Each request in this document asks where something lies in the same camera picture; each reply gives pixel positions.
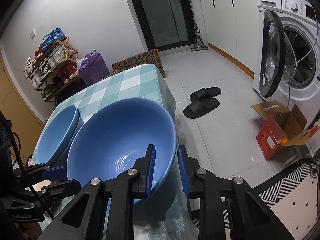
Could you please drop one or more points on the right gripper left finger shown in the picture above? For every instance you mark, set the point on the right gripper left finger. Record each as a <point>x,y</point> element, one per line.
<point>104,209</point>

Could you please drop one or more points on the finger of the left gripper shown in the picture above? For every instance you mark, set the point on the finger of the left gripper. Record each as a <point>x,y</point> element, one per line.
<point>55,173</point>
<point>60,190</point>

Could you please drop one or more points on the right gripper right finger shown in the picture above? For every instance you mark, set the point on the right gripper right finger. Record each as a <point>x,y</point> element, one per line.
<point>248,215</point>

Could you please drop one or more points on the light blue bowl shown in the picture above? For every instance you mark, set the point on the light blue bowl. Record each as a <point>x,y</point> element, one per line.
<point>57,136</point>

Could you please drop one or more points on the large dark blue bowl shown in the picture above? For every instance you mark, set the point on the large dark blue bowl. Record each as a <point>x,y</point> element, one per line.
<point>110,141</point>

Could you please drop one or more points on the white kitchen cabinets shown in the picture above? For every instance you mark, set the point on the white kitchen cabinets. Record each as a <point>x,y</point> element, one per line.
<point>232,28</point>

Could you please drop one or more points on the black white patterned rug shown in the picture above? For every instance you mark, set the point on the black white patterned rug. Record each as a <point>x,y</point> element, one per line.
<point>295,198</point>

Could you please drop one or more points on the wooden door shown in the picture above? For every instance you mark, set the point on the wooden door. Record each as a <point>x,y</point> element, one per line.
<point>24,123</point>

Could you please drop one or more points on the teal checked tablecloth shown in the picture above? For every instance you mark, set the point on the teal checked tablecloth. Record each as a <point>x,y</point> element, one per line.
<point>165,215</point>

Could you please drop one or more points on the red cardboard box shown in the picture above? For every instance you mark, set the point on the red cardboard box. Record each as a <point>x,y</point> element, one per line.
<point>281,128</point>

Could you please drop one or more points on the black slipper near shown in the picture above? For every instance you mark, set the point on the black slipper near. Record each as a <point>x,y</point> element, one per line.
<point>198,109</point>

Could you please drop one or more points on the black slipper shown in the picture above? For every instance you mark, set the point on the black slipper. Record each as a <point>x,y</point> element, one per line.
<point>204,94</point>
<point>198,109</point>

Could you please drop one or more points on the wooden shoe rack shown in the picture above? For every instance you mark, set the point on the wooden shoe rack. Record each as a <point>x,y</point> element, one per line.
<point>53,70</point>

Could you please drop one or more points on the purple plastic bag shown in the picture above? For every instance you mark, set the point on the purple plastic bag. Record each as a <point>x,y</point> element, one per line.
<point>92,68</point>

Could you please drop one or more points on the black slipper far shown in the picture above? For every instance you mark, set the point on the black slipper far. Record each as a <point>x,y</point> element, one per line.
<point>204,94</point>

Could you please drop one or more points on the patterned cardboard box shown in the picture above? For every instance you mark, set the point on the patterned cardboard box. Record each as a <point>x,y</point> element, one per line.
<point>148,57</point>

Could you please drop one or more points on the white washing machine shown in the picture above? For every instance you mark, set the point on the white washing machine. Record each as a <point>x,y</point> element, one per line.
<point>288,70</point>

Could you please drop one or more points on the black glass door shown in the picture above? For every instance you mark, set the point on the black glass door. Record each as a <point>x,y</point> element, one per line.
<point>165,24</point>

